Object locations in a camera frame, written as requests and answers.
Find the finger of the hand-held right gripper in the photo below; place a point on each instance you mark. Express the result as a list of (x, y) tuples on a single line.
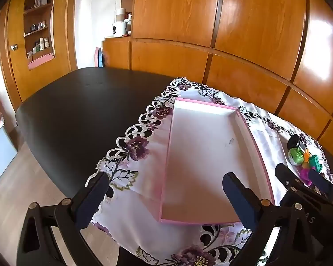
[(320, 181), (284, 174)]

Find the white round container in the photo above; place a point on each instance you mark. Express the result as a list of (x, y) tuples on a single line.
[(119, 29)]

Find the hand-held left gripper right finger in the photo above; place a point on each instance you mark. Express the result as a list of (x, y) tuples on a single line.
[(238, 199)]

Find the group of small bottles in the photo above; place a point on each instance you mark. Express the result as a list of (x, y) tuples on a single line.
[(41, 44)]

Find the wooden wardrobe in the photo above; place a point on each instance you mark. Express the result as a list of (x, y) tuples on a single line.
[(252, 19)]

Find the black round toy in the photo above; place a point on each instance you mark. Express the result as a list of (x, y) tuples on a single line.
[(294, 141)]

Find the group of small boxes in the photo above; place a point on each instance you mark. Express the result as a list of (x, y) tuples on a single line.
[(41, 1)]

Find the pink foam mat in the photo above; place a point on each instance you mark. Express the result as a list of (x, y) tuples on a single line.
[(40, 61)]

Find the group of small jars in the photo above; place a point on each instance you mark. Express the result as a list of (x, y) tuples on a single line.
[(38, 27)]

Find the cream paper roll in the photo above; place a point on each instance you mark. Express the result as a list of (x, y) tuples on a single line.
[(120, 13)]

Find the dark green toy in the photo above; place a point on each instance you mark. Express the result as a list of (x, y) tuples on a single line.
[(315, 163)]

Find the white and blue panel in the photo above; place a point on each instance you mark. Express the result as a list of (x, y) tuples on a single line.
[(0, 152)]

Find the light green round toy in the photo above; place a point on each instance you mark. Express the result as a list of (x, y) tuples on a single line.
[(295, 156)]

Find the white floral embroidered tablecloth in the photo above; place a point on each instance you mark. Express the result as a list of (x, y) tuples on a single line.
[(138, 227)]

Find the metal door knob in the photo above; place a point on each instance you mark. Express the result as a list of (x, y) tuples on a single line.
[(14, 47)]

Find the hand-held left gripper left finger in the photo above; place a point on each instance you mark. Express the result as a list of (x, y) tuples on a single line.
[(92, 198)]

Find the small orange toy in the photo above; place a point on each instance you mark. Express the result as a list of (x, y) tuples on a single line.
[(306, 155)]

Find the magenta toy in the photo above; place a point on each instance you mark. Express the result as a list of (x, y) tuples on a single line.
[(305, 176)]

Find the pink cardboard box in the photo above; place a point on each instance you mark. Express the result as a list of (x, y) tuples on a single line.
[(205, 144)]

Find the pink and blue flat box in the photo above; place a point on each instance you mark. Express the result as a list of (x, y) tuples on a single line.
[(99, 56)]

